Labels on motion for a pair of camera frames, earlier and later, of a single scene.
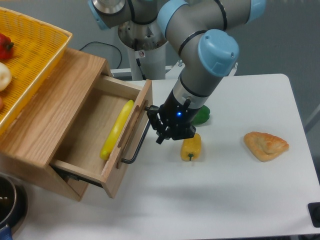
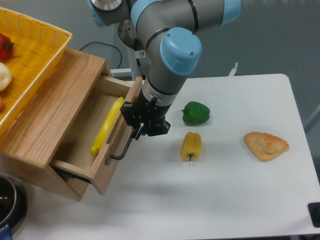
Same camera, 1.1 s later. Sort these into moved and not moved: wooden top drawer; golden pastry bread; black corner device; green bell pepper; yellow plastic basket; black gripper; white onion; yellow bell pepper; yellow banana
Moved: black gripper; yellow banana; wooden top drawer
Not moved: black corner device; green bell pepper; yellow plastic basket; yellow bell pepper; golden pastry bread; white onion
